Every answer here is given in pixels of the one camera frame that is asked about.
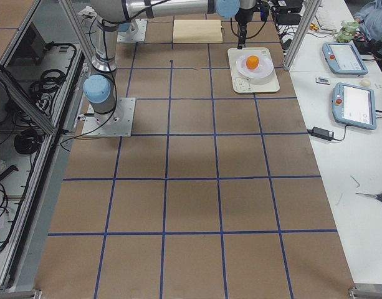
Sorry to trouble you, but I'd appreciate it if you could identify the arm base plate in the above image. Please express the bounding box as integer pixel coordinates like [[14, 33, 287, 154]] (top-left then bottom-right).
[[82, 97, 136, 138], [117, 19, 147, 44]]

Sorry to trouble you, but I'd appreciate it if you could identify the aluminium frame post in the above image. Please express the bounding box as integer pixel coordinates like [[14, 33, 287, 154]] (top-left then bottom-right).
[[284, 0, 321, 71]]

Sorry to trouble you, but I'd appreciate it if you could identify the small white card box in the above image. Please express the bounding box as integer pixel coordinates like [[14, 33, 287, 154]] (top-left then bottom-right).
[[315, 77, 330, 85]]

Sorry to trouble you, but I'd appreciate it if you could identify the blue teach pendant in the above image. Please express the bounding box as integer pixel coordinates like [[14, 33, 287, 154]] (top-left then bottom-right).
[[332, 83, 377, 130], [322, 42, 368, 75]]

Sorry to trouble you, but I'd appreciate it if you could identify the cream bear tray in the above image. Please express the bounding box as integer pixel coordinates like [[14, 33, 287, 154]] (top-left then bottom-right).
[[227, 47, 280, 93]]

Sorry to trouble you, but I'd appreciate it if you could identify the orange fruit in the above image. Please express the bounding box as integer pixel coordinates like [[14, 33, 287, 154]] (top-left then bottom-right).
[[246, 55, 260, 70]]

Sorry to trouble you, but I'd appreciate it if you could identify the bamboo cutting board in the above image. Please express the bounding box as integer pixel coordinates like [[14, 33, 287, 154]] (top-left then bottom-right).
[[173, 20, 223, 44]]

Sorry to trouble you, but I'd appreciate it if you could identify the green white tape stack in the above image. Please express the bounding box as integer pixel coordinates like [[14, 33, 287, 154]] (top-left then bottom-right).
[[336, 21, 359, 43]]

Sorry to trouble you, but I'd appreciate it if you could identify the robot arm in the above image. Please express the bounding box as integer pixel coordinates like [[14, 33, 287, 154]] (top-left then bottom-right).
[[118, 21, 139, 35], [91, 0, 269, 74]]

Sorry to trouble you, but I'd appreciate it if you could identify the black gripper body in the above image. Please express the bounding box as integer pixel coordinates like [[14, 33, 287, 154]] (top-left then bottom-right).
[[255, 1, 270, 22]]

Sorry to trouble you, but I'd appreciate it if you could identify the upper blue teach pendant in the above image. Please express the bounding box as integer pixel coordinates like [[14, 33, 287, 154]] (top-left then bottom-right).
[[322, 42, 368, 75]]

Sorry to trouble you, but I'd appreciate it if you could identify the white round plate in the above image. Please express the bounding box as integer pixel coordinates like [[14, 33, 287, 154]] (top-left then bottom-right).
[[236, 54, 274, 79]]

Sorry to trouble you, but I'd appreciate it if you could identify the beige egg shaped object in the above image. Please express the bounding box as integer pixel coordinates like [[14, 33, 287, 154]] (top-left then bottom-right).
[[360, 78, 371, 87]]

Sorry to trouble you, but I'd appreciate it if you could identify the metal hex key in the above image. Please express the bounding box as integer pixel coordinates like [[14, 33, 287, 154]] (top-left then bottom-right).
[[350, 175, 361, 188]]

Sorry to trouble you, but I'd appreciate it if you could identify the black power adapter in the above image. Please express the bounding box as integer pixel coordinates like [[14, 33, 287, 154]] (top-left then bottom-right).
[[307, 126, 334, 141]]

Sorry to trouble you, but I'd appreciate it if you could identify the lower blue teach pendant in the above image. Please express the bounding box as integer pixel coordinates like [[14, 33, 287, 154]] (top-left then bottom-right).
[[332, 83, 377, 130]]

